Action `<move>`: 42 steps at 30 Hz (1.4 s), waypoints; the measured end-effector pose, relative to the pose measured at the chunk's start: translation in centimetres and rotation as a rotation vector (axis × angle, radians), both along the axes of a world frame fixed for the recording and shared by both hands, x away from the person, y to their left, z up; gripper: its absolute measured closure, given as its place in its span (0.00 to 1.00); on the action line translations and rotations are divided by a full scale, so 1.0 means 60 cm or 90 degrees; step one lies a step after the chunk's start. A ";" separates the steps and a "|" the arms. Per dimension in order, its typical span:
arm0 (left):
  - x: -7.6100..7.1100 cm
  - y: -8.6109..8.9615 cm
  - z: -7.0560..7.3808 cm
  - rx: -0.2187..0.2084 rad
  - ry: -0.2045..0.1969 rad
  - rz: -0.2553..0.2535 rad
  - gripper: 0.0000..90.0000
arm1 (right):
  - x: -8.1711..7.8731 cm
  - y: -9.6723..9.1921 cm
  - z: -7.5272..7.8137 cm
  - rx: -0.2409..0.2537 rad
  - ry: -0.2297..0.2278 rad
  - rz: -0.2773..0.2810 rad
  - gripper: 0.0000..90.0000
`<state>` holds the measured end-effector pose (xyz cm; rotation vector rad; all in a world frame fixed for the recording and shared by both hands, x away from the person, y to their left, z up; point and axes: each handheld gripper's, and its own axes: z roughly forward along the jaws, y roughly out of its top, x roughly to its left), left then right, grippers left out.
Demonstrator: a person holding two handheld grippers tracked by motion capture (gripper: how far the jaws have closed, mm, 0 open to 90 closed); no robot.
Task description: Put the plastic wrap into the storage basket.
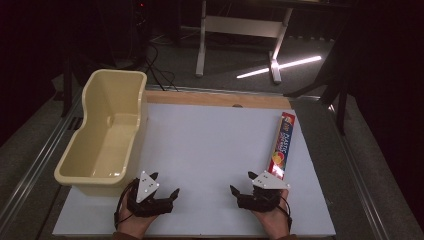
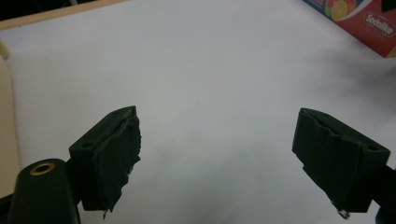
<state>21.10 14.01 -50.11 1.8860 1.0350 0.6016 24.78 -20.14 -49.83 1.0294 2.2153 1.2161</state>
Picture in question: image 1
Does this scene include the white metal table frame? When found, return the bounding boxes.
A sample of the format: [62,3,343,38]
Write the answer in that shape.
[194,0,295,85]

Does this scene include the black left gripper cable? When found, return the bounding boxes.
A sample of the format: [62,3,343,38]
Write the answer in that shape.
[113,181,140,232]

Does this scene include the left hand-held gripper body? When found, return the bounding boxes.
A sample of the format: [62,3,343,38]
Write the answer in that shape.
[126,170,175,218]

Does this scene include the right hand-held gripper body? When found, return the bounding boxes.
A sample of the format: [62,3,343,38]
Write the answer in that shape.
[235,170,291,213]

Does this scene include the black floor cables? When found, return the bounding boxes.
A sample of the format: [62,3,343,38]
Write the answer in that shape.
[134,41,180,92]

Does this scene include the cream plastic tub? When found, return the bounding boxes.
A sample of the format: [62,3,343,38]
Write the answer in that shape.
[53,68,149,198]

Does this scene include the person's left hand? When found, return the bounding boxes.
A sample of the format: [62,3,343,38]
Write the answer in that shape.
[115,178,160,240]

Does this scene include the person's right hand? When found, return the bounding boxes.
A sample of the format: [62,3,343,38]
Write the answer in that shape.
[251,188,291,240]

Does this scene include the long red plastic wrap box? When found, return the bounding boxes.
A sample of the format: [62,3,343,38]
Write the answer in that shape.
[267,111,297,181]

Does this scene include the black device with red light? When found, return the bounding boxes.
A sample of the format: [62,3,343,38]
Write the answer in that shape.
[131,0,152,51]

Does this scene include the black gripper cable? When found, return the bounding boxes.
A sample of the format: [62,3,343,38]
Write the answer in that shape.
[277,195,294,233]
[113,181,140,232]

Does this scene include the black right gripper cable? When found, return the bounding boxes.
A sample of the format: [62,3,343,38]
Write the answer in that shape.
[277,195,294,233]

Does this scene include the grey metal rail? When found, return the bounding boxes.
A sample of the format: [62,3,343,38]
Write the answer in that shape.
[328,103,392,240]
[0,94,83,223]

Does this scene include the dark metal stand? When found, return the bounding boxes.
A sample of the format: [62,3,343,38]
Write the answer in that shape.
[283,31,352,136]

